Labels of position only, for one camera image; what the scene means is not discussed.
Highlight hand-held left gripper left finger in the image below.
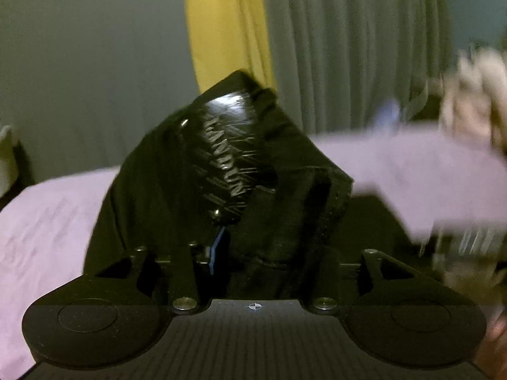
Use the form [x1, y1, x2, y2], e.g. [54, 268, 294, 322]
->
[94, 225, 228, 311]

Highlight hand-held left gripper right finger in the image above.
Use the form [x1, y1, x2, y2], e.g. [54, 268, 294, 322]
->
[311, 248, 430, 314]

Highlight black pants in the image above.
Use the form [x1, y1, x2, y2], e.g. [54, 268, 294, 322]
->
[81, 69, 440, 305]

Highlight person's right forearm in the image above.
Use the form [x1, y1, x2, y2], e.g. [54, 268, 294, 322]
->
[471, 305, 507, 379]

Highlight blue printed packet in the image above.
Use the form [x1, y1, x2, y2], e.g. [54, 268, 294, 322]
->
[374, 99, 404, 127]

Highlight cream plush toy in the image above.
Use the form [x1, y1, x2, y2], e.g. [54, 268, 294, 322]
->
[438, 45, 507, 151]

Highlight lilac bed sheet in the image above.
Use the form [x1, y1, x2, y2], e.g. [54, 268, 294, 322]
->
[0, 121, 507, 380]

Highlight grey-green curtain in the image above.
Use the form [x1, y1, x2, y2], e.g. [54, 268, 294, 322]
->
[0, 0, 200, 199]
[259, 0, 454, 137]

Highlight yellow curtain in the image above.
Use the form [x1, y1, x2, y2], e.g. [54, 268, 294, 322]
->
[181, 0, 275, 96]

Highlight pale green pillow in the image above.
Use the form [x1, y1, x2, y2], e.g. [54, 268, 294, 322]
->
[0, 124, 22, 198]

